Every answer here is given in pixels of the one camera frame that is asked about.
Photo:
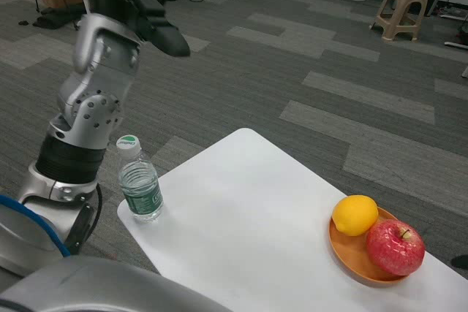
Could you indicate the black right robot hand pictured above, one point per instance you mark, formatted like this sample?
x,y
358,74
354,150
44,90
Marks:
x,y
461,262

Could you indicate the black bag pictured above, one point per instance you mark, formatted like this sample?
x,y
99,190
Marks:
x,y
58,18

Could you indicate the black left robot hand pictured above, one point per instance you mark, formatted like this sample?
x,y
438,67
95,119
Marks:
x,y
124,1

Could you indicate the orange plate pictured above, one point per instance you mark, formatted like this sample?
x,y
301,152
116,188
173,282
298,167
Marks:
x,y
347,253

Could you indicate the red apple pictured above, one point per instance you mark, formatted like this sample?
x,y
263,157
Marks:
x,y
396,250

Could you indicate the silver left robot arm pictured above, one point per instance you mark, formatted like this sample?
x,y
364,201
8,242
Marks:
x,y
95,114

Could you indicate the silver robot chest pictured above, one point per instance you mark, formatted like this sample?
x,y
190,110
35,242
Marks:
x,y
109,286

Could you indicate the yellow lemon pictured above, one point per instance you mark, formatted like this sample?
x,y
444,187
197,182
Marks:
x,y
354,215

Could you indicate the clear plastic water bottle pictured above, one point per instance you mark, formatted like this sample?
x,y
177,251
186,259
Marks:
x,y
140,188

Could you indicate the small black floor object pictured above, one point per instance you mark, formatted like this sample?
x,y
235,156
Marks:
x,y
23,22

